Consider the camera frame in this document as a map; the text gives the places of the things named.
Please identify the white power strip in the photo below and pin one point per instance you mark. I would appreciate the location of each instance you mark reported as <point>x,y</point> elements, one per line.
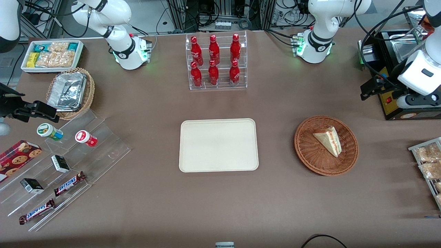
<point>223,25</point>

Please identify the snickers chocolate bar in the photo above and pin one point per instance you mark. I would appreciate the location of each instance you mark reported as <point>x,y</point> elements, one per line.
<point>37,211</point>
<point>69,184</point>

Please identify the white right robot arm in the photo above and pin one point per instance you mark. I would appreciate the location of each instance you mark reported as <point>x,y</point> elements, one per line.
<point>120,44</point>

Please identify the clear acrylic bottle rack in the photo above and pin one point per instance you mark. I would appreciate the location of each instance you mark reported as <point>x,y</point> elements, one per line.
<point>222,86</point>

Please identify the clear acrylic stepped display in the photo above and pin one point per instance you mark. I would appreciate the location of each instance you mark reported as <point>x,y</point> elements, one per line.
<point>103,151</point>

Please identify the black food warmer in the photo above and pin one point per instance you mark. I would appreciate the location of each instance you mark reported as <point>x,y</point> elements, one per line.
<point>389,108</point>

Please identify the clear cracker bag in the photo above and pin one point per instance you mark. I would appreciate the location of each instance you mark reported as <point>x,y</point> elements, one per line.
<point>46,60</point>
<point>66,58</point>
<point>58,47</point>

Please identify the red cola bottle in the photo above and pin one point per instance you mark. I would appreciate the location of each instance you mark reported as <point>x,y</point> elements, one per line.
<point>234,74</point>
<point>213,75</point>
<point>214,51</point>
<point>235,49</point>
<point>196,51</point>
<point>196,76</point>

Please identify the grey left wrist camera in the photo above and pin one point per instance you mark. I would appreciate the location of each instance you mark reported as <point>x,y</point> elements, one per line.
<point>417,101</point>

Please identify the red cookie box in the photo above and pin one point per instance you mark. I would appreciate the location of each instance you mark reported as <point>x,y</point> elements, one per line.
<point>17,158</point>

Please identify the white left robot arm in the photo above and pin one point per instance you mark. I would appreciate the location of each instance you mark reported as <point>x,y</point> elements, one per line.
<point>320,31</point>

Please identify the beige plastic tray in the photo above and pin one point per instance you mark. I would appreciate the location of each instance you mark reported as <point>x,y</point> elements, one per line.
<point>217,144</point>

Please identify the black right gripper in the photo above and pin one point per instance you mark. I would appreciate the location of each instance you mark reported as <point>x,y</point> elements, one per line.
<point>7,104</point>

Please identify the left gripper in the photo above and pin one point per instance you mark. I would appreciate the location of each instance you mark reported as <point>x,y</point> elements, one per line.
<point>395,78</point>

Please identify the aluminium foil container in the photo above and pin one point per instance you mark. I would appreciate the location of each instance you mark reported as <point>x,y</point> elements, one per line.
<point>67,91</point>

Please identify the small black carton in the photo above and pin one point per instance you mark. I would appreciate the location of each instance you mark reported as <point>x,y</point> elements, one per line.
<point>32,186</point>
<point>60,164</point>

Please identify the light wicker basket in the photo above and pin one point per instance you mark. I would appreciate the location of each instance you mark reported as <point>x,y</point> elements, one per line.
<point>90,93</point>

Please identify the round brown wicker basket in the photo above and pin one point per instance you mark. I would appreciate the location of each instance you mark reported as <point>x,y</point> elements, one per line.
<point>310,151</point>

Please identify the small grey box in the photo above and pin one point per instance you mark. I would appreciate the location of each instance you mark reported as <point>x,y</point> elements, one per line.
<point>224,245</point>

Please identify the clear bag of pastries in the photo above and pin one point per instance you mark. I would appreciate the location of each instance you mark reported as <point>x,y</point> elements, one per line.
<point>429,153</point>
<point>432,170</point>
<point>438,187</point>

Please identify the teal snack pack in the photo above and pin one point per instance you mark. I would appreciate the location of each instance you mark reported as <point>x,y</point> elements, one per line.
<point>41,48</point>
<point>73,46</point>

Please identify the red yogurt cup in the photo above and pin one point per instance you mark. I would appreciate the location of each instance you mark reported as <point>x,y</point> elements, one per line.
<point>84,137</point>

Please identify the green lid yogurt cup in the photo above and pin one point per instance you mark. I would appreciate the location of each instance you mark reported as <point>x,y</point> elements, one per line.
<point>46,130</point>

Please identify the yellow snack pack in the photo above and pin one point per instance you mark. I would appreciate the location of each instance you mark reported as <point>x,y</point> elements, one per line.
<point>32,60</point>

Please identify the triangle sandwich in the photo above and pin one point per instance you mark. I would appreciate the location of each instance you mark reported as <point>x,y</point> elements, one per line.
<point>329,141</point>

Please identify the white rectangular snack bin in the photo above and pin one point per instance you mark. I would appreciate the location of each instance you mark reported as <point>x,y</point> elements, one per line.
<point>51,70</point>

